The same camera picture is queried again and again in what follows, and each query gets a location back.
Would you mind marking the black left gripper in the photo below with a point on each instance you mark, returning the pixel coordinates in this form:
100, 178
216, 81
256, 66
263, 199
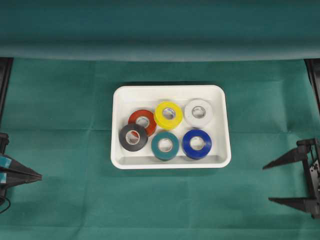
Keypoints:
12, 172

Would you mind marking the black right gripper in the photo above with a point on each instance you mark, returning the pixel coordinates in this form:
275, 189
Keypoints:
307, 152

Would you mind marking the blue tape roll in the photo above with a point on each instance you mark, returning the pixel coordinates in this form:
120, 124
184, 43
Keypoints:
192, 153

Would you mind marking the white tape roll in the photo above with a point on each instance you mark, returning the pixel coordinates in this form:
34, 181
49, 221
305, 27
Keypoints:
198, 113

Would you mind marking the black tape roll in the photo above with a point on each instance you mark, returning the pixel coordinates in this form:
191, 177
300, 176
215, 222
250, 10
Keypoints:
142, 141

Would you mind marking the green tape roll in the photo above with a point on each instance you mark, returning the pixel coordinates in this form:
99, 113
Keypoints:
165, 155

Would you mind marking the red tape roll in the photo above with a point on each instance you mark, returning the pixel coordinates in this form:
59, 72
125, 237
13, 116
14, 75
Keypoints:
145, 119

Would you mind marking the yellow tape roll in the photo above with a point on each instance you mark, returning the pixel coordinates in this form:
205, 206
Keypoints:
168, 115

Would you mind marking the green table cloth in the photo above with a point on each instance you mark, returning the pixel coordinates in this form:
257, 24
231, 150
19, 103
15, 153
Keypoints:
69, 58

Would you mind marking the white rectangular plastic tray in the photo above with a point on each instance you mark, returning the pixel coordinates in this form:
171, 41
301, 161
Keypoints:
128, 99

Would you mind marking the black left table rail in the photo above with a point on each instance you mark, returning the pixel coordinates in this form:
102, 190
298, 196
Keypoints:
6, 64

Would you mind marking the black table rail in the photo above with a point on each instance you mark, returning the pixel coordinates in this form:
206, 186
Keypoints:
6, 64
313, 71

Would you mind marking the black right table rail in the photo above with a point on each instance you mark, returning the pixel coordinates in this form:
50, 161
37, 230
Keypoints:
313, 71

